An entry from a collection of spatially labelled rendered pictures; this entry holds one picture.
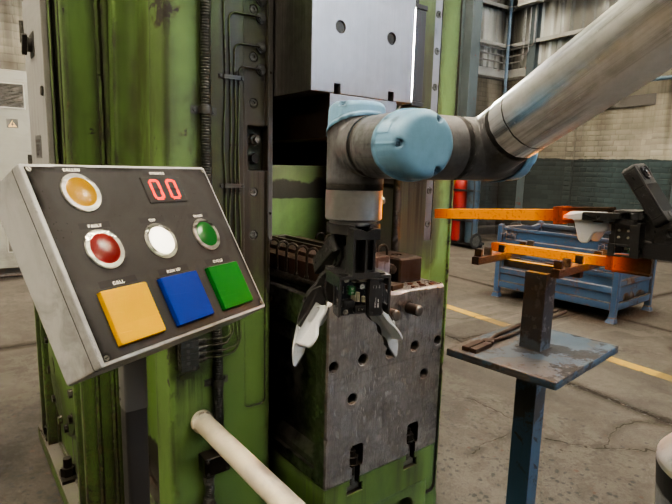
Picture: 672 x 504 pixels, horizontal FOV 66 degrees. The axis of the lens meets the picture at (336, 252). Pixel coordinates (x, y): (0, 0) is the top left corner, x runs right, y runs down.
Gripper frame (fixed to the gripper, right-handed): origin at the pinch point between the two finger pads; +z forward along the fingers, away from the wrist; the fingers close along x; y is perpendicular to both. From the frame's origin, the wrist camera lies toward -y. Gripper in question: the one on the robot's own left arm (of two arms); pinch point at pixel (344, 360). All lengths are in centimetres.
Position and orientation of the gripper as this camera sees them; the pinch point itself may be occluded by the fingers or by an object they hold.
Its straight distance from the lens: 75.6
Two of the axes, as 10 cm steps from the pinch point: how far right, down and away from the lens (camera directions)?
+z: -0.2, 9.9, 1.6
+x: 9.5, -0.3, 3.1
